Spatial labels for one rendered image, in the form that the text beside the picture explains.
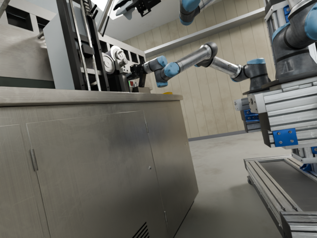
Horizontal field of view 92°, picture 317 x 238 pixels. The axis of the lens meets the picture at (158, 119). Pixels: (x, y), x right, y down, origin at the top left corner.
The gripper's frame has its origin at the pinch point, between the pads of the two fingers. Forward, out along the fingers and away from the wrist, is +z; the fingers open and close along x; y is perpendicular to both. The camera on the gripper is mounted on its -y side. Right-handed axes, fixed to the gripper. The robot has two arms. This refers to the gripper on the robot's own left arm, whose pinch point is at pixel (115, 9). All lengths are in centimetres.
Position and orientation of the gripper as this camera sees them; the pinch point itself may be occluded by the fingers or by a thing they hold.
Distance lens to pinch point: 85.3
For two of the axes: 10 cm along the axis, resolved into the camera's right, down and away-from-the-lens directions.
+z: -8.7, 4.7, 1.6
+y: 3.2, 3.0, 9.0
